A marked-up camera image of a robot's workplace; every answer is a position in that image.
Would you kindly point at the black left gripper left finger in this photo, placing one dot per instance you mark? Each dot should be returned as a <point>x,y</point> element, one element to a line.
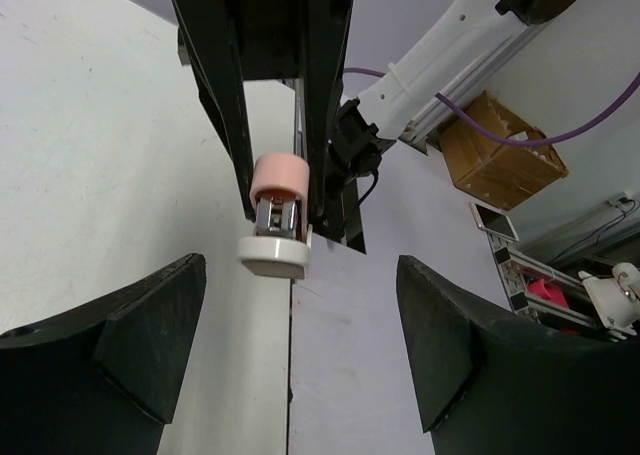
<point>104,377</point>

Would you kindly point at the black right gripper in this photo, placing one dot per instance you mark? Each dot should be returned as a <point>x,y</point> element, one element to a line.
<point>229,41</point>

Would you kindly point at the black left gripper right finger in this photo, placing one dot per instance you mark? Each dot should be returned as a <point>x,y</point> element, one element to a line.
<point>490,382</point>

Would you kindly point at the pink eraser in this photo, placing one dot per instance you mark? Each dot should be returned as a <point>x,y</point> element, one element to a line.
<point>280,245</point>

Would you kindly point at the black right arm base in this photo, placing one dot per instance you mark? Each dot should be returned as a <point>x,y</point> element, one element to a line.
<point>342,221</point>

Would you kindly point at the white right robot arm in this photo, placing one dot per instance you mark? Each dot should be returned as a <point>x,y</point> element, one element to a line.
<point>467,30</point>

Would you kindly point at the red plastic object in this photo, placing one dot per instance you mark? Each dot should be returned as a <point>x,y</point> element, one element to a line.
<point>549,292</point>

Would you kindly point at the white background robot part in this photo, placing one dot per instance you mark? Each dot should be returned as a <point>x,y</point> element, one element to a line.
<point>616,299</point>

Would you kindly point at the white smartphone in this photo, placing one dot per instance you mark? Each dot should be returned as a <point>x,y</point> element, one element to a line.
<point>493,222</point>

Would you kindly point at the brown cardboard box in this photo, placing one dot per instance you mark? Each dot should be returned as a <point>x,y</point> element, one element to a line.
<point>501,175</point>

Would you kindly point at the aluminium frame rail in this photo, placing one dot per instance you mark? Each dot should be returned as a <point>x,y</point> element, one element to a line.
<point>464,88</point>

